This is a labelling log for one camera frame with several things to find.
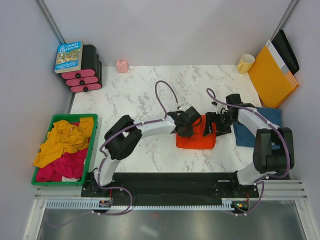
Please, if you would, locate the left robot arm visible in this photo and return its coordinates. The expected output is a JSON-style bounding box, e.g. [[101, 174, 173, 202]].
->
[[92, 106, 202, 197]]

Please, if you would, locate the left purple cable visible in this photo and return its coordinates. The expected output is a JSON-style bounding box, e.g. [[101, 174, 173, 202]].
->
[[45, 80, 180, 228]]

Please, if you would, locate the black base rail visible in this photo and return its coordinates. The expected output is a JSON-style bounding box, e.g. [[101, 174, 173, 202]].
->
[[81, 172, 259, 206]]

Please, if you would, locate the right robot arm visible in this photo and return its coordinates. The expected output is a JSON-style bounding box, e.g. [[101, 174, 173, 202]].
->
[[203, 88, 295, 197]]

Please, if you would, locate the white grey folder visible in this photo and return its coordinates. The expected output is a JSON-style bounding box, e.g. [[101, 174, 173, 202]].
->
[[265, 40, 290, 75]]

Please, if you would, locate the grey slotted cable duct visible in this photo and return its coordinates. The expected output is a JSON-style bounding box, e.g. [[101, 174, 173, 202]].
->
[[45, 199, 235, 211]]

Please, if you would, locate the yellow mug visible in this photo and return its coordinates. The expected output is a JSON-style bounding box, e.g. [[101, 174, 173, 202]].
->
[[237, 53, 256, 74]]

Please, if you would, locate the small pink box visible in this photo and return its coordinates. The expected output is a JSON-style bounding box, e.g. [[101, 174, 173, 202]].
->
[[116, 59, 129, 74]]

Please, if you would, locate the orange t-shirt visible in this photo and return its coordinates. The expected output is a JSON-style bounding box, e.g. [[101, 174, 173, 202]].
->
[[175, 115, 216, 150]]

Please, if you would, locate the magenta t-shirt in bin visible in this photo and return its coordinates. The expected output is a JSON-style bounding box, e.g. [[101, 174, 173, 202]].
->
[[35, 121, 89, 182]]

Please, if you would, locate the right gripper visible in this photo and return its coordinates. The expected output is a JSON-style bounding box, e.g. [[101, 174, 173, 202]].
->
[[202, 111, 237, 137]]

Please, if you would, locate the orange folder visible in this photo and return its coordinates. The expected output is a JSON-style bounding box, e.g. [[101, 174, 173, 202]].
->
[[248, 45, 299, 108]]

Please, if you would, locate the blue treehouse paperback book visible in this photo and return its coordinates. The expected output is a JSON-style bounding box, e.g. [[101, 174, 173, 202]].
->
[[54, 41, 83, 74]]

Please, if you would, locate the right aluminium frame post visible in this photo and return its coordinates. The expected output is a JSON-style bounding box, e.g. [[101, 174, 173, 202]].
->
[[274, 0, 300, 34]]

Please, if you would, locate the folded blue t-shirt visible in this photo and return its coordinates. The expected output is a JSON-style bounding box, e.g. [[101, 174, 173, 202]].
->
[[233, 107, 282, 148]]

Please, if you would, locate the left aluminium frame post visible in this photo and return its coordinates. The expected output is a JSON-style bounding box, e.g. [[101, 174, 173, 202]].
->
[[34, 0, 66, 44]]

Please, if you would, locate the black folder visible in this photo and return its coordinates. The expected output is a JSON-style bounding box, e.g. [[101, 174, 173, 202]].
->
[[271, 29, 300, 75]]

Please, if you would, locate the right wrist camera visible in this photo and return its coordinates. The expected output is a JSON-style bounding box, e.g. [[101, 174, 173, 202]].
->
[[211, 101, 228, 115]]

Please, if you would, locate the yellow t-shirt in bin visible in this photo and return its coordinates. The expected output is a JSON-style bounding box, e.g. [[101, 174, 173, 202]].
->
[[33, 117, 94, 168]]

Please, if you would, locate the aluminium frame post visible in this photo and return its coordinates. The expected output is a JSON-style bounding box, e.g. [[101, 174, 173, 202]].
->
[[34, 0, 66, 44], [274, 0, 300, 34]]

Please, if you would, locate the green plastic bin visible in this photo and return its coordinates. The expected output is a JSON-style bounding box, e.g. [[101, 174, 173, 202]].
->
[[31, 113, 98, 186]]

